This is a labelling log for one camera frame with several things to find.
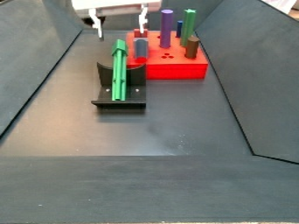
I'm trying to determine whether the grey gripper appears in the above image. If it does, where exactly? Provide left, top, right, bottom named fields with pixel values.
left=71, top=0, right=163, bottom=40

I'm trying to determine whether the green three prong object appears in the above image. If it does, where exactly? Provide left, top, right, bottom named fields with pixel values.
left=113, top=39, right=127, bottom=101

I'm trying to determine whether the red peg board block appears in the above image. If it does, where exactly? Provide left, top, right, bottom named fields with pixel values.
left=126, top=31, right=209, bottom=80

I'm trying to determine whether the red and white block peg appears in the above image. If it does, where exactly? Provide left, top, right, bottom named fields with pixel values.
left=134, top=29, right=147, bottom=38

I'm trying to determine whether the grey-blue fluted peg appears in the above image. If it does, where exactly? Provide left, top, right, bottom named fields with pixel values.
left=135, top=38, right=149, bottom=59

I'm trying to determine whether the purple cylinder peg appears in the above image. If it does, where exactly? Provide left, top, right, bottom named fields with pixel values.
left=161, top=10, right=174, bottom=48

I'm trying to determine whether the blue cylinder peg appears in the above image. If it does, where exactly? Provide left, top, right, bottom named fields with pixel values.
left=175, top=20, right=183, bottom=38

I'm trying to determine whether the tall green star peg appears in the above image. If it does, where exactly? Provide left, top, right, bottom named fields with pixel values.
left=181, top=9, right=197, bottom=46

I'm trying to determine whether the brown cylinder peg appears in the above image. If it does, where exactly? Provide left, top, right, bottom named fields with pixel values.
left=185, top=36, right=201, bottom=59

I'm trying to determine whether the black fixture bracket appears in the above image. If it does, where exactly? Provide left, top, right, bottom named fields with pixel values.
left=91, top=64, right=146, bottom=109

